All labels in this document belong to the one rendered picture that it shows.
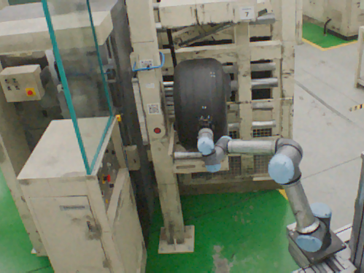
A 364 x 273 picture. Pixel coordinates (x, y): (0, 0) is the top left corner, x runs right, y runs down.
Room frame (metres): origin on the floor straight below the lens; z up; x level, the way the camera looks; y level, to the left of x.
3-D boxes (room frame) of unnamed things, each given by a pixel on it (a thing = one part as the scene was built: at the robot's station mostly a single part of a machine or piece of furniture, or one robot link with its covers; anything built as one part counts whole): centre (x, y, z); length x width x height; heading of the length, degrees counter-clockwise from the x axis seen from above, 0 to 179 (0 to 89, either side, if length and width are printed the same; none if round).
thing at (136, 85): (2.22, 0.33, 1.19); 0.05 x 0.04 x 0.48; 176
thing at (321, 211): (1.45, -0.58, 0.88); 0.13 x 0.12 x 0.14; 147
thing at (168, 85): (2.64, 0.18, 1.05); 0.20 x 0.15 x 0.30; 86
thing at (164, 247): (2.24, 0.24, 0.02); 0.27 x 0.27 x 0.04; 86
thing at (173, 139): (2.26, 0.16, 0.90); 0.40 x 0.03 x 0.10; 176
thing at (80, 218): (1.79, 0.67, 0.63); 0.56 x 0.41 x 1.27; 176
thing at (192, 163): (2.10, -0.01, 0.84); 0.36 x 0.09 x 0.06; 86
